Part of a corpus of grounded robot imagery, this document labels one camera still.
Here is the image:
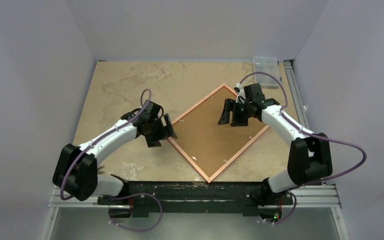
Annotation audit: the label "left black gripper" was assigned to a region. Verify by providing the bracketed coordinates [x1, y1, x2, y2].
[145, 114, 176, 147]

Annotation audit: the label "red picture frame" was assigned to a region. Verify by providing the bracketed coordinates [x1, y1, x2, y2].
[166, 82, 271, 184]

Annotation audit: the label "brown cardboard backing board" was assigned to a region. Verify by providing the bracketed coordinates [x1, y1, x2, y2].
[171, 86, 266, 179]

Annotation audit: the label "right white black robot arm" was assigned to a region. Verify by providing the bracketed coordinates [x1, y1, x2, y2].
[218, 98, 333, 204]

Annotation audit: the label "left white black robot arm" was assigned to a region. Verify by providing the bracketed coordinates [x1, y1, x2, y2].
[52, 101, 177, 205]

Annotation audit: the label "clear plastic organizer box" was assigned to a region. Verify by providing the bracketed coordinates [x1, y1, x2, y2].
[253, 56, 281, 89]

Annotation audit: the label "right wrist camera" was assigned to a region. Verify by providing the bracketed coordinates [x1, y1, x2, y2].
[234, 83, 266, 104]

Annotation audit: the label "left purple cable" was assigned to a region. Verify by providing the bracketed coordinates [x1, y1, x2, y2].
[59, 88, 164, 233]

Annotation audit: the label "black mounting base plate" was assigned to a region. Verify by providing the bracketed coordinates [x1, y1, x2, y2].
[97, 181, 294, 219]

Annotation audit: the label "orange handled pliers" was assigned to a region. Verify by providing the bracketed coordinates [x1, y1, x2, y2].
[97, 165, 105, 175]

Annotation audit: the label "aluminium rail frame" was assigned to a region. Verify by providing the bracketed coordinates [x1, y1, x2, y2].
[41, 59, 350, 240]

